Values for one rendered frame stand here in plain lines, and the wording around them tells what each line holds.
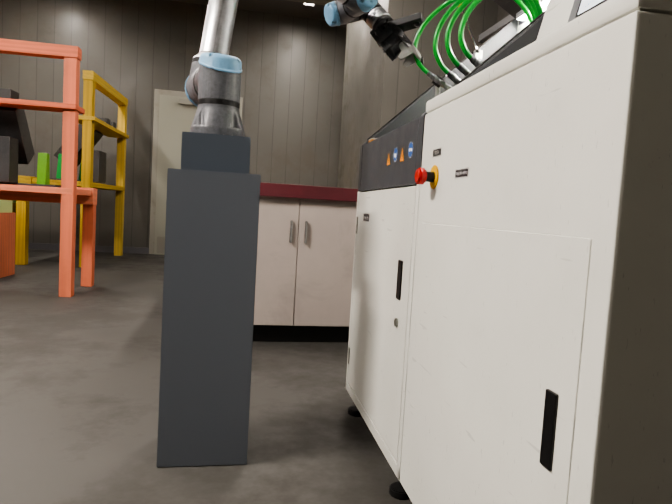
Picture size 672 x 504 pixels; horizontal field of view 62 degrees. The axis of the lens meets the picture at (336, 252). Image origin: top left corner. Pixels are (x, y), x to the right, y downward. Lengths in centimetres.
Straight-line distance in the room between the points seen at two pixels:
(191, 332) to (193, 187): 38
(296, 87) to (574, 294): 737
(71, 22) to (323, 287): 608
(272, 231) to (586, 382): 231
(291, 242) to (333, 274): 29
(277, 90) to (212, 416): 664
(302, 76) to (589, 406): 749
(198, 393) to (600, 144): 120
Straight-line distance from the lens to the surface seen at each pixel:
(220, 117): 157
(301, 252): 290
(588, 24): 79
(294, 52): 807
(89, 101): 617
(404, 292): 138
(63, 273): 433
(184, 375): 157
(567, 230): 76
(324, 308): 296
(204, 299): 152
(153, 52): 805
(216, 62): 161
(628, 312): 71
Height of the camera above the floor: 71
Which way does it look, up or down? 4 degrees down
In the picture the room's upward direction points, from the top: 3 degrees clockwise
